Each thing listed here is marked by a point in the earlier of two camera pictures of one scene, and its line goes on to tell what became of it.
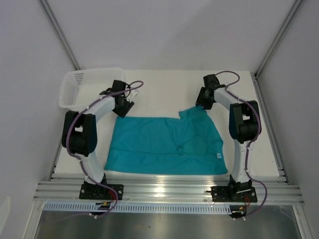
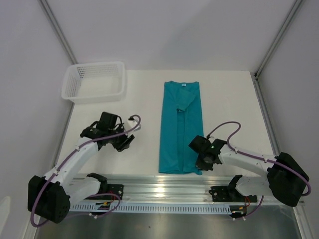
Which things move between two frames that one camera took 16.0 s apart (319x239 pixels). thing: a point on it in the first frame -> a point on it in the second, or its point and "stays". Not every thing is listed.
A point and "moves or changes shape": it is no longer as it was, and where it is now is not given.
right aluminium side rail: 279,159 stays
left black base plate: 94,191 stays
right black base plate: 223,194 stays
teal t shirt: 189,144 moves or changes shape
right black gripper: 200,101 -> 202,166
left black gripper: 122,112 -> 125,143
